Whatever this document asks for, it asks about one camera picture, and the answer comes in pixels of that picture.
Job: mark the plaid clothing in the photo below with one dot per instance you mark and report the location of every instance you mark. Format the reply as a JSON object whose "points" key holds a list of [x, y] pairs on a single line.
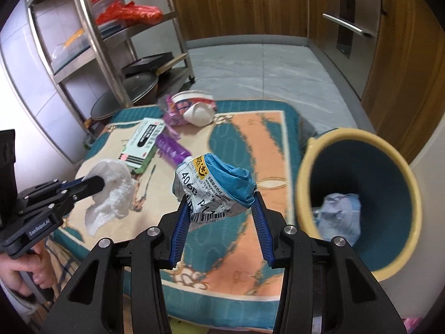
{"points": [[54, 254]]}

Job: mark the white tissue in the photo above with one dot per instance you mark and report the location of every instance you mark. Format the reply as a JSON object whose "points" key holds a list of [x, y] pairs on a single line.
{"points": [[111, 188]]}

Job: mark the blue white courier bag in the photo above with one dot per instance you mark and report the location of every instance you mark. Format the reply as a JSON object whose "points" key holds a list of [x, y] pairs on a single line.
{"points": [[215, 188]]}

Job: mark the red plastic bag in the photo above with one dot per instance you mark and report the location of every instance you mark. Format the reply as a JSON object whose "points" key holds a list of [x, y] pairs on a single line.
{"points": [[132, 12]]}

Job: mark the blue bin with yellow rim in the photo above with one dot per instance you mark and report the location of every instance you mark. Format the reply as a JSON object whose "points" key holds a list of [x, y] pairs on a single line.
{"points": [[365, 167]]}

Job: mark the purple wrapper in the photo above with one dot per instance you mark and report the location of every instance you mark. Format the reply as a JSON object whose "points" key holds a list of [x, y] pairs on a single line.
{"points": [[170, 148]]}

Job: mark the steel kitchen rack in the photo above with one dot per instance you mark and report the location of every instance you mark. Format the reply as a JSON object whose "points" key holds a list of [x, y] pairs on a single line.
{"points": [[88, 24]]}

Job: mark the wooden base cabinet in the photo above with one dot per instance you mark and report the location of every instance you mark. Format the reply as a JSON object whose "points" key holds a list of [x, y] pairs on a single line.
{"points": [[243, 3], [406, 76]]}

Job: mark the clear storage box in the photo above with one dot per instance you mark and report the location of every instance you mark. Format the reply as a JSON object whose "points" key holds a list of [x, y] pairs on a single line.
{"points": [[73, 54]]}

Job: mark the purple printed snack packet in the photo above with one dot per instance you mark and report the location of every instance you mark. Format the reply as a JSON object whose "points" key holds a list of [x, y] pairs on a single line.
{"points": [[172, 111]]}

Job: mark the red-lid plastic jar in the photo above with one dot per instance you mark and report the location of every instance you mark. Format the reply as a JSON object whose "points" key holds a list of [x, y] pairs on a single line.
{"points": [[107, 0]]}

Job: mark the yellow packet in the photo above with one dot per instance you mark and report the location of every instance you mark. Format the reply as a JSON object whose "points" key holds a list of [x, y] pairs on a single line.
{"points": [[74, 38]]}

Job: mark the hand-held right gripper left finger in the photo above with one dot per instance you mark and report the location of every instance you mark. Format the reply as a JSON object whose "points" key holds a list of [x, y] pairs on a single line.
{"points": [[179, 236]]}

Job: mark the teal beige printed mat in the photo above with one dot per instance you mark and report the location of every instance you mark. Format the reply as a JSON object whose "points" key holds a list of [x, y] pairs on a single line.
{"points": [[243, 153]]}

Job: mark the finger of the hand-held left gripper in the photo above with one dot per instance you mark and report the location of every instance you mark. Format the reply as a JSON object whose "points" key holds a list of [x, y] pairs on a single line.
{"points": [[87, 183], [67, 204]]}

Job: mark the white green medicine box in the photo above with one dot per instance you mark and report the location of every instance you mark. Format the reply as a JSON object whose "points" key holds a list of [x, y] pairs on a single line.
{"points": [[142, 142]]}

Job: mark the clear bag with pink item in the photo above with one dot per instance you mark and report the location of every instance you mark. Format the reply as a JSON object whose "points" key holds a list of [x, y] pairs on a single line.
{"points": [[413, 324]]}

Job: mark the person's left hand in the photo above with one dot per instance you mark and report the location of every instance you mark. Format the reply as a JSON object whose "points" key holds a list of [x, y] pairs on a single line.
{"points": [[21, 271]]}

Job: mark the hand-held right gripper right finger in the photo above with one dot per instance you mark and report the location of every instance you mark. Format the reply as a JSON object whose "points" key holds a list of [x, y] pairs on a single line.
{"points": [[262, 229]]}

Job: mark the dark wok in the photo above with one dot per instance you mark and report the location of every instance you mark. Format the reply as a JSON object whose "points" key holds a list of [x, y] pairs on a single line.
{"points": [[104, 106]]}

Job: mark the crushed paper cup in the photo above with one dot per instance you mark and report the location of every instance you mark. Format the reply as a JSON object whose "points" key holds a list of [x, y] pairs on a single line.
{"points": [[196, 109]]}

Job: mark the paper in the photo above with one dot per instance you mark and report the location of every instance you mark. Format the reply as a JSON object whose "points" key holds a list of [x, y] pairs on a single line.
{"points": [[339, 219]]}

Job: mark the steel built-in oven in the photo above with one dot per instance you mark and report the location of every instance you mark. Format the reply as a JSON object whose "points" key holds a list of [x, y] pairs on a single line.
{"points": [[351, 21]]}

